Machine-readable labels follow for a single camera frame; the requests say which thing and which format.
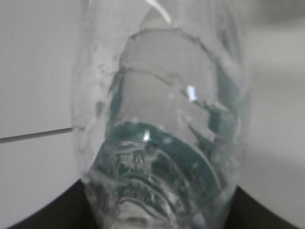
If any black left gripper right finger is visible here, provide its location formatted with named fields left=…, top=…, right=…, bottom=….
left=228, top=187, right=298, bottom=229

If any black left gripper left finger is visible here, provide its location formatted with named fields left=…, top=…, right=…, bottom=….
left=9, top=179, right=100, bottom=229

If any clear water bottle green label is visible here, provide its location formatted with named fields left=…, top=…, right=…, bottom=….
left=71, top=0, right=250, bottom=229

